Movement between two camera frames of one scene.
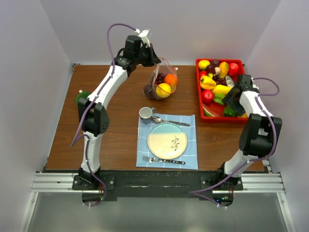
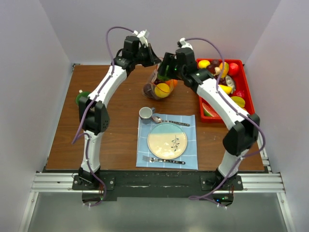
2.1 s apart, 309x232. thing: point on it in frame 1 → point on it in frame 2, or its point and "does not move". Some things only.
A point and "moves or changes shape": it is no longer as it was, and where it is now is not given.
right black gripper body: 232,102 → 179,68
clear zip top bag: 162,81 does not move
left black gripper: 153,57 does not move
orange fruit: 171,79 does not move
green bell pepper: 229,111 moves or changes shape
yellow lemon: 163,90 does not move
